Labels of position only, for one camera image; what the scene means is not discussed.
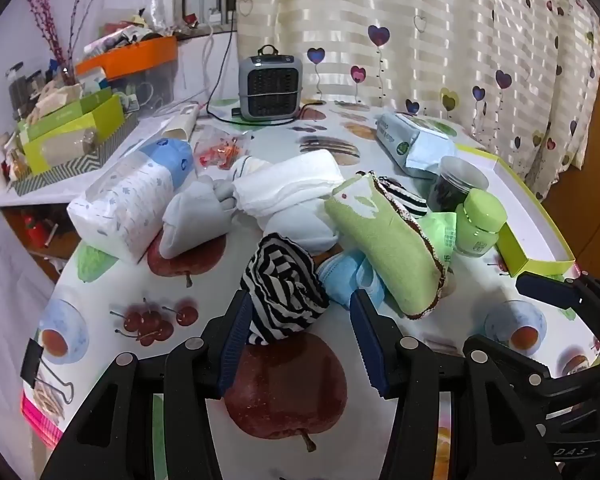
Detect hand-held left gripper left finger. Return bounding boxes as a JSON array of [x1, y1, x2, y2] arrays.
[[40, 289, 253, 480]]

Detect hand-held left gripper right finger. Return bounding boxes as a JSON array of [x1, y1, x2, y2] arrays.
[[349, 289, 561, 480]]

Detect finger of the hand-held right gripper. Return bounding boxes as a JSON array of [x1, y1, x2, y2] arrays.
[[515, 270, 600, 356], [462, 334, 552, 391]]

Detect black white striped sock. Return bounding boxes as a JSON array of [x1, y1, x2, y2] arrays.
[[240, 232, 331, 346]]

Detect blue face mask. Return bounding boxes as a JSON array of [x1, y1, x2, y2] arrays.
[[316, 252, 387, 311]]

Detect shallow green cardboard box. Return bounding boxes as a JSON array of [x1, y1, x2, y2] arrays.
[[455, 142, 578, 278]]

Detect green sock with brown trim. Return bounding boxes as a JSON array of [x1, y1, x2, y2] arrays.
[[324, 172, 448, 321]]

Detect grey sock bundle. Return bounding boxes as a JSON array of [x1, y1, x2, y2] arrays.
[[159, 177, 237, 260]]

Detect brown striped sock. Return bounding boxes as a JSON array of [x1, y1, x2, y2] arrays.
[[375, 174, 430, 218]]

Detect white towel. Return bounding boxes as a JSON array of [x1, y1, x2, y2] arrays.
[[232, 150, 346, 221]]

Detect clear bag of orange candy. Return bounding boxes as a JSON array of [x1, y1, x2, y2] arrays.
[[192, 130, 253, 178]]

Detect small green packet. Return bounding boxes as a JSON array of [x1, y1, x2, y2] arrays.
[[420, 211, 458, 266]]

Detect dark jar with clear lid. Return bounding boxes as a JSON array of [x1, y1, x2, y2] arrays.
[[427, 156, 490, 213]]

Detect fruit print tablecloth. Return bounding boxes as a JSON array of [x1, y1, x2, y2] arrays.
[[20, 100, 600, 480]]

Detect white blue diaper pack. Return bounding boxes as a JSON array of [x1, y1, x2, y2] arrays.
[[67, 137, 196, 265]]

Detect wet wipes pack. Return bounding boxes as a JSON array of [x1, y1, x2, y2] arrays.
[[375, 111, 458, 181]]

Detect black binder clip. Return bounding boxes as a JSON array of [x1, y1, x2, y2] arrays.
[[20, 339, 76, 406]]

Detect white paper roll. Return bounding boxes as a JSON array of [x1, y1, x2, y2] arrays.
[[161, 105, 201, 141]]

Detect chevron pattern tray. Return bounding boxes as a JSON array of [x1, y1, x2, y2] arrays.
[[10, 112, 141, 196]]

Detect grey space heater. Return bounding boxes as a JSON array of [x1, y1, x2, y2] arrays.
[[237, 45, 305, 123]]

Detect lime green open box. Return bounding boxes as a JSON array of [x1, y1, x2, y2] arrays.
[[17, 87, 126, 175]]

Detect heart print curtain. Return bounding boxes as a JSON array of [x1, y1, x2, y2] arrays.
[[235, 0, 600, 201]]

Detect storage bin with orange lid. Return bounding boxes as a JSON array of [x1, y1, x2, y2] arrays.
[[75, 36, 178, 106]]

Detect dark glass jar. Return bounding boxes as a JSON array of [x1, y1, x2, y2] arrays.
[[6, 62, 31, 121]]

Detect white plastic bag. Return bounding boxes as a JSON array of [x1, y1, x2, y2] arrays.
[[147, 0, 176, 31]]

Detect red flower branches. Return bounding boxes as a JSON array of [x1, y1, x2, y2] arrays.
[[22, 0, 116, 86]]

